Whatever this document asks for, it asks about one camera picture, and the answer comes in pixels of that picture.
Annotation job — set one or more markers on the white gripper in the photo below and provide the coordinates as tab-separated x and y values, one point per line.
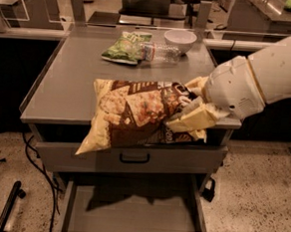
234	84

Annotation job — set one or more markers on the brown chip bag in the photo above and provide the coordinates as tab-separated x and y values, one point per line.
132	113

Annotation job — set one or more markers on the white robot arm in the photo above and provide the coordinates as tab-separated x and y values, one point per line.
271	68

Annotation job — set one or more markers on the grey top drawer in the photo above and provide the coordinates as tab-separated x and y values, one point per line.
166	158

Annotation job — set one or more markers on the green chip bag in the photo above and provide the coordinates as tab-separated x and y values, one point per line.
127	49

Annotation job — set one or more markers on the grey drawer cabinet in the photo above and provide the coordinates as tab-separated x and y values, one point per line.
61	103

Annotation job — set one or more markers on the grey open middle drawer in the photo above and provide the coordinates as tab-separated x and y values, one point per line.
123	202

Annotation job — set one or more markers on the white bowl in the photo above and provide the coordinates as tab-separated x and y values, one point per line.
182	39

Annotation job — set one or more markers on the clear plastic water bottle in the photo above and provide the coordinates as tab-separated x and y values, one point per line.
159	52

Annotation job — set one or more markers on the black stand leg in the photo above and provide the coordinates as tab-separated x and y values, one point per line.
16	192

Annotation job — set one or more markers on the black drawer handle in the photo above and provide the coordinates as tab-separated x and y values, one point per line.
136	159

